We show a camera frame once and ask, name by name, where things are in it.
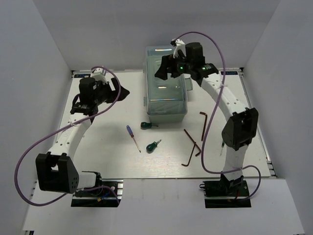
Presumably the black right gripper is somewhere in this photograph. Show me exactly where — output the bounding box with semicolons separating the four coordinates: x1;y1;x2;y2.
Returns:
155;51;193;80

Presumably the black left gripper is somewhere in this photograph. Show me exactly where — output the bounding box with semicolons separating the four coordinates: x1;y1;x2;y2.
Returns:
93;77;130;105

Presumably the mint green plastic toolbox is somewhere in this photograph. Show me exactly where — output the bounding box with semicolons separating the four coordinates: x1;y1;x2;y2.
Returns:
143;46;193;124

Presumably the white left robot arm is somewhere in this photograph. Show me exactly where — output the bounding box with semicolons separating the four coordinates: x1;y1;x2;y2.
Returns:
35;67;130;195

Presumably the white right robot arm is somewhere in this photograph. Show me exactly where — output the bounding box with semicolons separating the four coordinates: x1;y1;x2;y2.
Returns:
155;39;258;195

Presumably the stubby green screwdriver near box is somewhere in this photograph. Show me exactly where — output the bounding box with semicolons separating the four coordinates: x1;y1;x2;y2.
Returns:
140;122;158;130

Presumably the long brown hex key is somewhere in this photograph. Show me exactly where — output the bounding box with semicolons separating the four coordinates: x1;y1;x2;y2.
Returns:
200;112;208;141

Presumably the brown hex key middle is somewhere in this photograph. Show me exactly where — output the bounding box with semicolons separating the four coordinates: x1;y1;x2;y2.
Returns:
184;129;201;157

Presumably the stubby green screwdriver front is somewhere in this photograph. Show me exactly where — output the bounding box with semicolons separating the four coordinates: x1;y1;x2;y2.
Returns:
146;140;161;153

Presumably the brown hex key front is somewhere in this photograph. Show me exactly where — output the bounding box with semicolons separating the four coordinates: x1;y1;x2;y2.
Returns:
181;144;196;167

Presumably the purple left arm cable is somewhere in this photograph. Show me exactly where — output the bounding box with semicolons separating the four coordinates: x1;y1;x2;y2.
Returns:
14;65;122;206

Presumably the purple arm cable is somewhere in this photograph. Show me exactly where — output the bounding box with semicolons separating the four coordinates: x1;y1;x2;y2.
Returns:
14;65;122;206
175;31;262;202

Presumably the blue red handled screwdriver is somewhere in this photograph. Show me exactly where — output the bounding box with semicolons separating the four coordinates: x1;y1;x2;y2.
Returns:
126;125;141;153

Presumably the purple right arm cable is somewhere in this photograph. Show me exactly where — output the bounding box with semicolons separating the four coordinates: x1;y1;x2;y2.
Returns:
175;31;262;202

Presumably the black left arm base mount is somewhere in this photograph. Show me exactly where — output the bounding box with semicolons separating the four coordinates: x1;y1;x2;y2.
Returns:
71;179;123;208

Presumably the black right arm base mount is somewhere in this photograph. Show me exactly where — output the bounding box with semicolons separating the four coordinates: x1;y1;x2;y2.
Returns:
199;180;251;209

